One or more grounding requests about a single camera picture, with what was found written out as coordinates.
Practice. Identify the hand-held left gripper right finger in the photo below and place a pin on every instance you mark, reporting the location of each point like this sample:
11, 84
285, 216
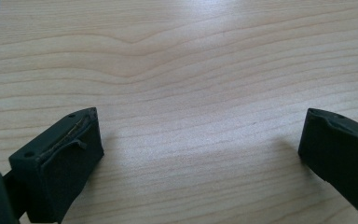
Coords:
341, 155

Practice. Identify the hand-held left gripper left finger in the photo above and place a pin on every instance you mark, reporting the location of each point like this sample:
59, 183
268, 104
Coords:
59, 168

